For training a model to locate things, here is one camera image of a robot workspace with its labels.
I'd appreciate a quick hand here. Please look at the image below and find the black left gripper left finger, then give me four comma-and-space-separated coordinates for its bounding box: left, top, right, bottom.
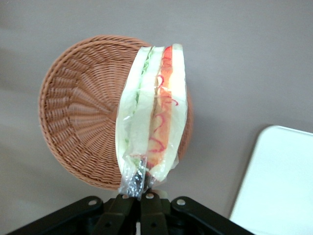
89, 194, 138, 235

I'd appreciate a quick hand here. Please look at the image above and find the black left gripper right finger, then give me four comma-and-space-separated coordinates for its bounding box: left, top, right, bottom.
140, 191, 172, 235

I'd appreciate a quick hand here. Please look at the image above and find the triangle sandwich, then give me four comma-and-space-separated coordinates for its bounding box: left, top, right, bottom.
114, 43, 188, 198

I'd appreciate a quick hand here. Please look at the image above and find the brown round wicker basket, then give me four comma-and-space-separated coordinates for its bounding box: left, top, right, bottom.
38, 34, 194, 192

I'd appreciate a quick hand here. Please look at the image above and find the beige plastic tray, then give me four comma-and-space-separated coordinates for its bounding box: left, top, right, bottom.
229, 125, 313, 235

